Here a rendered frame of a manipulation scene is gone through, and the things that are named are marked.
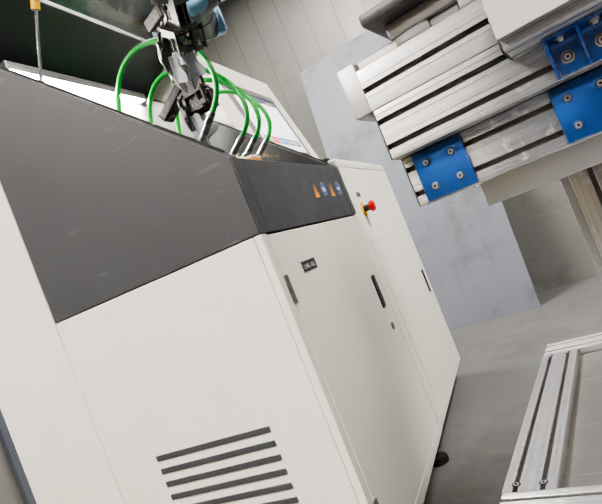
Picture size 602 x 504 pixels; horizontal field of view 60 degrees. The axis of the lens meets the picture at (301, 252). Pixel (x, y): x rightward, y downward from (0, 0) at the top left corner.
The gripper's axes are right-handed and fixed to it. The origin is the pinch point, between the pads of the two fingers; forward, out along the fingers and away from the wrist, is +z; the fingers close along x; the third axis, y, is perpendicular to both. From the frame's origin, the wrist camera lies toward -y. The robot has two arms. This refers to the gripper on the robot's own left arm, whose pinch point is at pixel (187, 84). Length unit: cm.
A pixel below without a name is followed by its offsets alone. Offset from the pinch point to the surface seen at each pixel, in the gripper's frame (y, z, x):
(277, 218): 34.3, 19.8, -6.3
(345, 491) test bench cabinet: 70, 56, -28
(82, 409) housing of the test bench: 12, 55, -56
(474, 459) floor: 71, 105, 19
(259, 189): 31.4, 13.2, -7.2
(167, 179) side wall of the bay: 18.6, 8.7, -20.0
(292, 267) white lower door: 42, 27, -10
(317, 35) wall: -174, 74, 200
